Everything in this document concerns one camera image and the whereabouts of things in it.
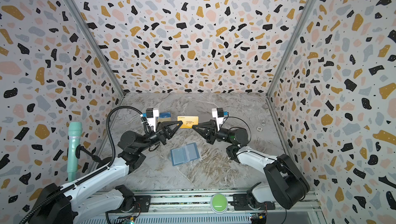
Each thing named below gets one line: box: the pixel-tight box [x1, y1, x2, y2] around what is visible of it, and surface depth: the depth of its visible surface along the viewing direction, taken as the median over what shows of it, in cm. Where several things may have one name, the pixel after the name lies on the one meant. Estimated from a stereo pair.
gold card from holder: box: [177, 115, 200, 129], surface depth 65 cm
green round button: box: [210, 193, 229, 215], surface depth 76 cm
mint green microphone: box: [67, 121, 83, 182], surface depth 62 cm
